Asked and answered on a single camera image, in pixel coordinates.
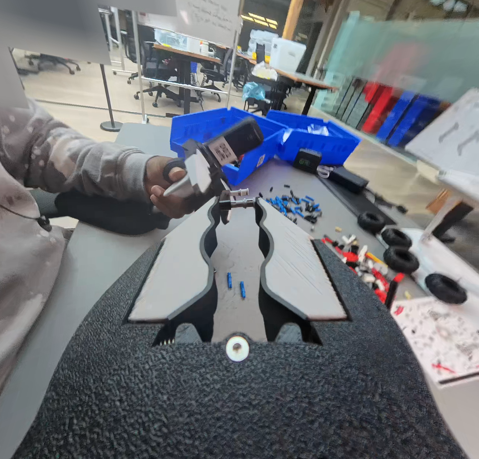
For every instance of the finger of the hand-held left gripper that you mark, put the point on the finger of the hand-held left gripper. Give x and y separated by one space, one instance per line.
225 213

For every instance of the black stand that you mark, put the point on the black stand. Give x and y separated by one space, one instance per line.
449 219

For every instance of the person's left hand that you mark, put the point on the person's left hand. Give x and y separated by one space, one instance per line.
155 176

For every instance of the white paper sheet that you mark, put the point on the white paper sheet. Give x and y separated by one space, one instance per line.
445 257

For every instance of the blue plastic bin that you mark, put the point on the blue plastic bin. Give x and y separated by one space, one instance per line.
198 129
322 146

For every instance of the pile of blue black pins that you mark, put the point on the pile of blue black pins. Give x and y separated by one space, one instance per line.
292 206

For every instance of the blue cabinet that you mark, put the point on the blue cabinet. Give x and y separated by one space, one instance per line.
411 120

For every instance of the wooden top office desk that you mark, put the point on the wooden top office desk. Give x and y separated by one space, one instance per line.
187 54
299 78

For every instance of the printed instruction sheet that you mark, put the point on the printed instruction sheet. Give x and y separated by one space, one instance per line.
438 335

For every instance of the black toy tyre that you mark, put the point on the black toy tyre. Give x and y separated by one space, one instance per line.
446 288
401 260
371 222
396 237

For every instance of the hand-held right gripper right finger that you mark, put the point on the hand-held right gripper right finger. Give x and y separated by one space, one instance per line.
299 271

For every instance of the black power adapter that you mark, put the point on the black power adapter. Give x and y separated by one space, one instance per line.
348 177

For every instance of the clear storage box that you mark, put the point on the clear storage box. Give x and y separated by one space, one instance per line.
176 40

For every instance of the white storage box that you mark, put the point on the white storage box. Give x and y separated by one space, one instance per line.
287 54

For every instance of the black stanchion pole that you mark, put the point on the black stanchion pole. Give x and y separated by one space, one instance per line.
108 99

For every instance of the white printed board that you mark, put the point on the white printed board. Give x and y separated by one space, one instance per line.
445 140

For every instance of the whiteboard on stand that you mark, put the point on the whiteboard on stand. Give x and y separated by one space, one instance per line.
209 9

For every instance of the blue plastic bag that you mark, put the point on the blue plastic bag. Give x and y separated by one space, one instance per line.
253 91

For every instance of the grey desk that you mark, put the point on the grey desk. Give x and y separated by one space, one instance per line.
112 249

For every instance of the frosted glass partition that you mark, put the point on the frosted glass partition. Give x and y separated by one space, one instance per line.
393 54

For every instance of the pile of red white pieces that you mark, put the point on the pile of red white pieces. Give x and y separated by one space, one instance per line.
363 264

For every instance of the blue toy pin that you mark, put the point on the blue toy pin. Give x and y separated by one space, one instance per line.
242 289
229 280

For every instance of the wooden pillar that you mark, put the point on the wooden pillar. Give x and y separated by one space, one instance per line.
296 9

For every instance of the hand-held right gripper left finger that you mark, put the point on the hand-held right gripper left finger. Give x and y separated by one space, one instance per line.
176 275

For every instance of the black office chair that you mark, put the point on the black office chair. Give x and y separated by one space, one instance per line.
217 73
56 60
153 66

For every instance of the person's left forearm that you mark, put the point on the person's left forearm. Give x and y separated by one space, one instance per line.
104 170

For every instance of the white plastic bag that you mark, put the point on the white plastic bag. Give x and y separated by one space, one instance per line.
264 70

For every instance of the black cube device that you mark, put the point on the black cube device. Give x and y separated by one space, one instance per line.
307 161

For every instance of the person's torso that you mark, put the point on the person's torso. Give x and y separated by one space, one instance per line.
22 279

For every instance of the clear plastic bag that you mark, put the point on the clear plastic bag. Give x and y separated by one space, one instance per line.
318 129

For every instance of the grey pin with black connector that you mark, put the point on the grey pin with black connector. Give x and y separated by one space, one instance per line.
241 202

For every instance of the red cabinet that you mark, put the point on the red cabinet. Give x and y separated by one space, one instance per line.
378 107

